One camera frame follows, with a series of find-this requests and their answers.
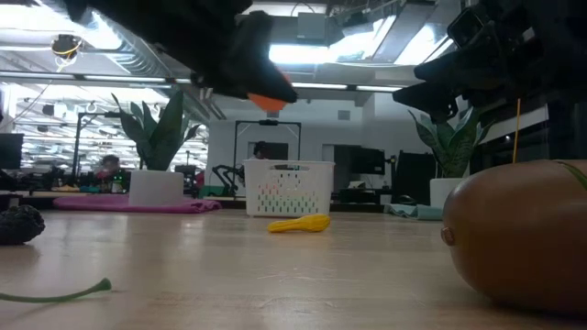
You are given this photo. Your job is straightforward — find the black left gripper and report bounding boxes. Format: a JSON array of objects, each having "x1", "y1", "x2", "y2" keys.
[{"x1": 63, "y1": 0, "x2": 300, "y2": 105}]

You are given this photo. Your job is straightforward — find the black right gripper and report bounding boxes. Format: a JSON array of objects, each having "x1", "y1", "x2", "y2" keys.
[{"x1": 392, "y1": 0, "x2": 552, "y2": 125}]

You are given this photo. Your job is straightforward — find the toy tangerine with green leaf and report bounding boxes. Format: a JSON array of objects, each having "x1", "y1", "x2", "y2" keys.
[{"x1": 246, "y1": 68, "x2": 291, "y2": 114}]

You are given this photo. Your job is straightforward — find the yellow toy banana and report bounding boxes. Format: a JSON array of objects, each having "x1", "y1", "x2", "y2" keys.
[{"x1": 267, "y1": 213, "x2": 332, "y2": 234}]

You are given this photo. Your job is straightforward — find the snake plant in white pot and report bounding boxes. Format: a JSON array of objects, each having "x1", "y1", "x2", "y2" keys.
[
  {"x1": 111, "y1": 89, "x2": 204, "y2": 208},
  {"x1": 408, "y1": 107, "x2": 496, "y2": 210}
]

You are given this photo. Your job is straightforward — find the grey ceiling box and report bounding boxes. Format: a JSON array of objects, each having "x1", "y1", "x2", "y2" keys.
[{"x1": 296, "y1": 11, "x2": 328, "y2": 42}]

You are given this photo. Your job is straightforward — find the person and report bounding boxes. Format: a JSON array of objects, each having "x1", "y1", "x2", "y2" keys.
[
  {"x1": 250, "y1": 140, "x2": 271, "y2": 160},
  {"x1": 94, "y1": 154, "x2": 125, "y2": 193}
]

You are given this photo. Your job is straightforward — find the long ceiling light strip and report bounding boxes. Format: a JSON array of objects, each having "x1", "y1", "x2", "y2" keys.
[{"x1": 0, "y1": 71, "x2": 403, "y2": 93}]

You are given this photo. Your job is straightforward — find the black background panel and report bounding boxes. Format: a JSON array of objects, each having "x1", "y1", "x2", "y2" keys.
[{"x1": 393, "y1": 149, "x2": 437, "y2": 205}]

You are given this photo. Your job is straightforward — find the black background monitor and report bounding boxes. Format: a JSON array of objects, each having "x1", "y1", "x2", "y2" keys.
[
  {"x1": 0, "y1": 132, "x2": 25, "y2": 171},
  {"x1": 334, "y1": 145, "x2": 387, "y2": 176}
]

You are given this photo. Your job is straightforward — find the white perforated plastic basket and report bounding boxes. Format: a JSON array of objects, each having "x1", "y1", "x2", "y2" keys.
[{"x1": 242, "y1": 159, "x2": 337, "y2": 218}]

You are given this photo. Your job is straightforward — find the teal cloth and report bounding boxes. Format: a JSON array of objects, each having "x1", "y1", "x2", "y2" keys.
[{"x1": 383, "y1": 203, "x2": 444, "y2": 222}]

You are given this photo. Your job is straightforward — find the brown toy kiwi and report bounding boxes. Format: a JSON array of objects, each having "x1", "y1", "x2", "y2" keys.
[{"x1": 439, "y1": 159, "x2": 587, "y2": 317}]

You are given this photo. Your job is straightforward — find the purple cloth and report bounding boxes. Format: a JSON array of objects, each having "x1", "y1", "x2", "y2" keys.
[{"x1": 52, "y1": 193, "x2": 224, "y2": 215}]

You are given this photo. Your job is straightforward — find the black background gantry frame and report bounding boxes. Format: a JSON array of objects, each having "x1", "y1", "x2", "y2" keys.
[
  {"x1": 232, "y1": 118, "x2": 303, "y2": 161},
  {"x1": 72, "y1": 111, "x2": 121, "y2": 178}
]

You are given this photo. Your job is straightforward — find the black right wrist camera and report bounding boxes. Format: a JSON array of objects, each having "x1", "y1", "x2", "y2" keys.
[{"x1": 446, "y1": 5, "x2": 490, "y2": 50}]

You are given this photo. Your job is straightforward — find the yellow cable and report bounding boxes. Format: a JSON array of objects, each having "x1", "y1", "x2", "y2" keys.
[{"x1": 512, "y1": 96, "x2": 523, "y2": 164}]

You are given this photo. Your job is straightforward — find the ceiling dome camera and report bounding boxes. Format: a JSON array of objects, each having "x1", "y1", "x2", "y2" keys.
[{"x1": 50, "y1": 34, "x2": 84, "y2": 61}]

